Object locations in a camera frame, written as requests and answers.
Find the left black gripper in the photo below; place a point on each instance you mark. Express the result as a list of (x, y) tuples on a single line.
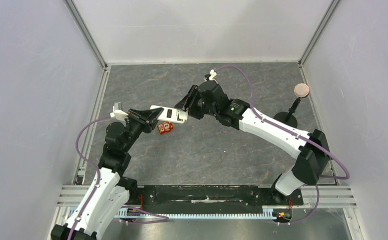
[(147, 118)]

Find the white remote control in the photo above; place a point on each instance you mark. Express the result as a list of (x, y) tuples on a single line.
[(172, 115)]

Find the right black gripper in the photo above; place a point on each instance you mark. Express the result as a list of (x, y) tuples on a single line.
[(196, 102)]

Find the black stand with pink disc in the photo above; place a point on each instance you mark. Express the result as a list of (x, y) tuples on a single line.
[(301, 91)]

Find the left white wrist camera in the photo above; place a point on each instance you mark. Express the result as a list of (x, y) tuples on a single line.
[(117, 112)]

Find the white slotted cable duct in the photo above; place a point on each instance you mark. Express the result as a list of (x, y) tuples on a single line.
[(264, 214)]

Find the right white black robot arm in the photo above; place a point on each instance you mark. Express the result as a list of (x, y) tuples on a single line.
[(310, 150)]

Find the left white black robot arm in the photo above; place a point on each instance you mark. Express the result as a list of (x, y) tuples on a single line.
[(110, 190)]

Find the red battery pack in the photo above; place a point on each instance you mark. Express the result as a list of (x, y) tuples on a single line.
[(165, 127)]

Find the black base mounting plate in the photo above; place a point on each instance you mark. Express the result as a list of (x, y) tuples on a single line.
[(210, 199)]

